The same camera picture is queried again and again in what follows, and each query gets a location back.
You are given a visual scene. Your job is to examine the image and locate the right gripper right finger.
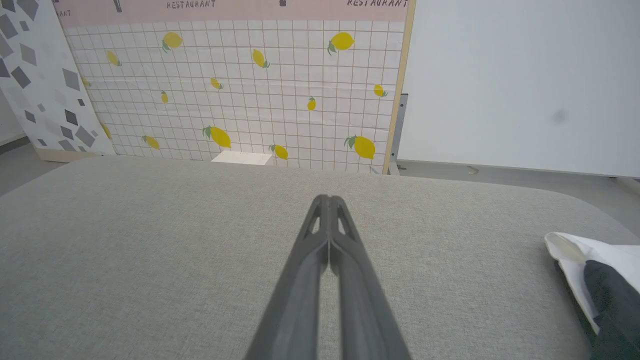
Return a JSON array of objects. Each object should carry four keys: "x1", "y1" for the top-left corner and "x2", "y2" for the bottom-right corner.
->
[{"x1": 330, "y1": 195, "x2": 412, "y2": 360}]

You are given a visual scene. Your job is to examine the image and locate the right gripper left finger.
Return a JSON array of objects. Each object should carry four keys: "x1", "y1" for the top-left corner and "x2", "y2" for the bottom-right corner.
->
[{"x1": 244, "y1": 195, "x2": 331, "y2": 360}]

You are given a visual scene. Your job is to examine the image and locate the black and white t-shirt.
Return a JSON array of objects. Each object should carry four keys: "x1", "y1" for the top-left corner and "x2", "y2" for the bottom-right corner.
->
[{"x1": 543, "y1": 232, "x2": 640, "y2": 360}]

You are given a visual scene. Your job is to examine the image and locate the grey fabric sofa cushion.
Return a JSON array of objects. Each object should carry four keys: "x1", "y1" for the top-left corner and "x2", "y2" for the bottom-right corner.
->
[{"x1": 0, "y1": 155, "x2": 640, "y2": 360}]

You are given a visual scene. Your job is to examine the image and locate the white rectangular box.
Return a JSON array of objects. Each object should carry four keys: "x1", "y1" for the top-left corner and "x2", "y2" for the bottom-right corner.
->
[{"x1": 210, "y1": 150, "x2": 274, "y2": 166}]

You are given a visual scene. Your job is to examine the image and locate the lemon print tile panel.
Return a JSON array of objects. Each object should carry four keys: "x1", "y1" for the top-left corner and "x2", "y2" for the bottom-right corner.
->
[{"x1": 52, "y1": 0, "x2": 417, "y2": 176}]

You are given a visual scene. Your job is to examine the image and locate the white terrazzo pattern panel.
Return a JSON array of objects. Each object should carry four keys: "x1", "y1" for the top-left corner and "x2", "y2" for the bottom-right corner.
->
[{"x1": 0, "y1": 0, "x2": 117, "y2": 164}]

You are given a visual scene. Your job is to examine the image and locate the grey metal panel bracket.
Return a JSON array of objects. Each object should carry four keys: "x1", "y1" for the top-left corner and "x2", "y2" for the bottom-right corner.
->
[{"x1": 389, "y1": 92, "x2": 409, "y2": 176}]

